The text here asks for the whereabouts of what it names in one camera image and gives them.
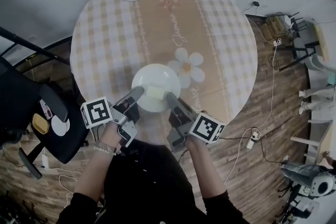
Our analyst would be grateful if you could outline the gray chair black legs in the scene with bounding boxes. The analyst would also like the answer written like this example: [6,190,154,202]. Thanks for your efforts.
[278,34,329,73]

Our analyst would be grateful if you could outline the white floor cable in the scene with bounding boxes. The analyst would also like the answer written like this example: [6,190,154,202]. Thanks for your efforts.
[223,39,283,184]

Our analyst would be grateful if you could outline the white power strip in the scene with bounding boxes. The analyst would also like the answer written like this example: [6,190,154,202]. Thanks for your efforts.
[246,131,259,150]

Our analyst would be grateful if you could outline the person's left forearm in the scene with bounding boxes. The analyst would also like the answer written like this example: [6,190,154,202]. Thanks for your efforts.
[73,149,118,204]

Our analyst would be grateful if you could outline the light wooden table frame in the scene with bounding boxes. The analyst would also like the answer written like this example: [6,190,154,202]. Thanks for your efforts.
[290,110,336,163]

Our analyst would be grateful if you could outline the yellow rectangular dish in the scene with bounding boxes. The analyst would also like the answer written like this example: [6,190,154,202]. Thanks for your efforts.
[31,113,50,135]

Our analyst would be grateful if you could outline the white router black antennas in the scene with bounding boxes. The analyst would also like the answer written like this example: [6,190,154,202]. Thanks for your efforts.
[283,12,307,32]

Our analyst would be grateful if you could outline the wooden crate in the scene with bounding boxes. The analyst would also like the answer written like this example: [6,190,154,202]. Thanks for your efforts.
[262,15,289,41]

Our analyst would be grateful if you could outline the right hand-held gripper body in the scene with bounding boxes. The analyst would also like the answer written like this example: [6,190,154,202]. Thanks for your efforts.
[167,112,226,153]

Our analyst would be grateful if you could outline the person's left hand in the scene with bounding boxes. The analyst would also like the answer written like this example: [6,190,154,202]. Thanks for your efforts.
[98,122,122,149]

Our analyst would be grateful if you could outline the small white plate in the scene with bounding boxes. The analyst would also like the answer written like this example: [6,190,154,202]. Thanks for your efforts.
[51,115,71,137]

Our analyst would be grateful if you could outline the large white plate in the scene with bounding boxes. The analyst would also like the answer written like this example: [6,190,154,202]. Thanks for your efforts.
[131,63,181,113]

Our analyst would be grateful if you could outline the small wooden table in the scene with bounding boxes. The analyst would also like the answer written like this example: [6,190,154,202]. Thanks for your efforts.
[313,22,330,61]

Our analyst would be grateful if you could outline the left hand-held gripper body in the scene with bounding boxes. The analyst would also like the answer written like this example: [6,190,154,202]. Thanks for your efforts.
[80,97,140,148]

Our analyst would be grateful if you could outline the person's black clothing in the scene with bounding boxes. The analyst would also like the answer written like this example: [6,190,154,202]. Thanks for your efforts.
[56,138,250,224]

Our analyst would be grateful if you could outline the person's right forearm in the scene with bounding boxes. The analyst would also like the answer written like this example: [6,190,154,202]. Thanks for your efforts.
[185,137,228,200]

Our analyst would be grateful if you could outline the white beaded bracelet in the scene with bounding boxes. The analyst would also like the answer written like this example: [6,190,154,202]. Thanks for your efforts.
[94,140,122,157]

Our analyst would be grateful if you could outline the red-patterned card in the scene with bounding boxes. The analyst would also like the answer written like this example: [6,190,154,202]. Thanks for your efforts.
[39,99,53,120]

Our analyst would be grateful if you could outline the round table with checkered cloth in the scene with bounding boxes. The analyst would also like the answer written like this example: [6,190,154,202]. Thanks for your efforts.
[69,0,258,140]

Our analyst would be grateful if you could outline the black office chair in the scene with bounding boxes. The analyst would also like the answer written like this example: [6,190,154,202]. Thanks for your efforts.
[0,56,91,179]

